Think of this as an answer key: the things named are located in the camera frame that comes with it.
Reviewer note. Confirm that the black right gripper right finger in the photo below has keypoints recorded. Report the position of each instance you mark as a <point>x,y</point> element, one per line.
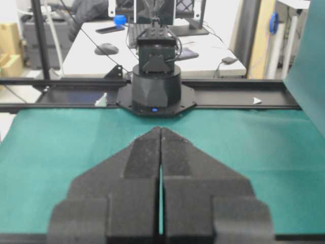
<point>207,201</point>

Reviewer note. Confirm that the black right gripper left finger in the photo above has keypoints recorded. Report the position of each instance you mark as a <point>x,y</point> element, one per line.
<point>115,201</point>

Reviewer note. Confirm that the blue plastic gear on desk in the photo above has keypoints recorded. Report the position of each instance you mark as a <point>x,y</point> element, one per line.
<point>120,20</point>

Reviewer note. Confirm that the green felt table mat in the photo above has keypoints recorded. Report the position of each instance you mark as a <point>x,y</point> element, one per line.
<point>280,151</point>

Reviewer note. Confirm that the black power adapter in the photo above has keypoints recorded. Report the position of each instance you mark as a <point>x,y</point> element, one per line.
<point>228,60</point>

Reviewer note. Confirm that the black computer mouse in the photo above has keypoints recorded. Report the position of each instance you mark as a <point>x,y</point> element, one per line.
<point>106,49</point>

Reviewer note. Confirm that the black monitor stand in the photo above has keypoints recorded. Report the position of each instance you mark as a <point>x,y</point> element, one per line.
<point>193,28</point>

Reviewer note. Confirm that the cardboard box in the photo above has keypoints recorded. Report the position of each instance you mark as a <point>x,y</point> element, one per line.
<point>11,51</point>

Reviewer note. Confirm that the blue tape roll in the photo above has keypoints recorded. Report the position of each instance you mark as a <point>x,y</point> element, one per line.
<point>274,22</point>

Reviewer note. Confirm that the black aluminium frame rail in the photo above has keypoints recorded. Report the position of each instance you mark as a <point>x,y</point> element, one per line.
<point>95,93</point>

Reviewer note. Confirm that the black vertical frame post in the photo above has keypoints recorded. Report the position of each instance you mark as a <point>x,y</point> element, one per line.
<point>39,25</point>

